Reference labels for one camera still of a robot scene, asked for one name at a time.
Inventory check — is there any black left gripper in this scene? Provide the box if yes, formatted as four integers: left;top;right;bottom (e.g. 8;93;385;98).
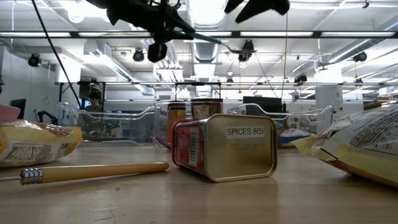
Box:
119;0;200;41

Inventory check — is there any brown spice jar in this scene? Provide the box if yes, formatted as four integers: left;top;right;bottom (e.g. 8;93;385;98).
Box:
190;98;224;121

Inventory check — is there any orange spice jar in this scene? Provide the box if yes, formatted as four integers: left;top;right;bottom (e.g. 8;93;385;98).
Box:
166;102;187;143

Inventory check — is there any clear plastic bin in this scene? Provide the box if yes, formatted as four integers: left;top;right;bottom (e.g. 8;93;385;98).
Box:
57;101;157;147
226;103;335;149
153;101;224;149

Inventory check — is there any purple spoon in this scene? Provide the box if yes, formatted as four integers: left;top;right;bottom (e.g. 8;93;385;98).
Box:
156;136;173;149

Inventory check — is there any blue snack bag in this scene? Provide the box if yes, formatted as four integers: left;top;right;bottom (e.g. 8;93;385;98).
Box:
277;128;314;147

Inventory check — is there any gold red spice tin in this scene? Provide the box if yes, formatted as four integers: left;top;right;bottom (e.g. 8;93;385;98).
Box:
170;113;279;184

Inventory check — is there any wooden handled metal spoon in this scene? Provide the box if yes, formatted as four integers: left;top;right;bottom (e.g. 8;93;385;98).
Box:
0;161;170;187

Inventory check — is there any white yellow snack bag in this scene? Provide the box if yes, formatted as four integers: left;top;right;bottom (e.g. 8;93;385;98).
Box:
290;103;398;190

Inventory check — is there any black monitor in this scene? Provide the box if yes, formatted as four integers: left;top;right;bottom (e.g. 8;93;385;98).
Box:
9;98;28;121
242;95;287;114

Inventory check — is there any person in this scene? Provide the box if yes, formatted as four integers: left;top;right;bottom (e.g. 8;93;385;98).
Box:
83;90;106;135

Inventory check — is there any monitor with blue screen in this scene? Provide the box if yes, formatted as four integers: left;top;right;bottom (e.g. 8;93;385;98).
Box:
76;83;106;113

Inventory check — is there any pink bowl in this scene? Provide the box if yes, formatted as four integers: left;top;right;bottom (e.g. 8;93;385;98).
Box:
0;104;22;124

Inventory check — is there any thin hanging cable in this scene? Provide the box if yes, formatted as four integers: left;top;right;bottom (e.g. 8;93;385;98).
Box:
280;12;289;101

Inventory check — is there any silver ventilation duct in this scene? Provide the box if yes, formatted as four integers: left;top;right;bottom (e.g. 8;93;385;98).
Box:
185;0;230;65

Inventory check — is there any black overhead frame bar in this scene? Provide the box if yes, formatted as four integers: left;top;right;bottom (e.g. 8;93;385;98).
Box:
0;30;398;40

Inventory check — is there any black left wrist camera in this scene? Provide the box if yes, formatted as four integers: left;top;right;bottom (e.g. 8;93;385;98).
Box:
147;41;169;63

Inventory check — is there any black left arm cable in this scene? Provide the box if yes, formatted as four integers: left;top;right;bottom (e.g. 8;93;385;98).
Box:
30;0;83;110

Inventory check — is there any black background rig frame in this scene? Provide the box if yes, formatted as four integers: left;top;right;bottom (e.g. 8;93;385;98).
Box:
55;79;223;126

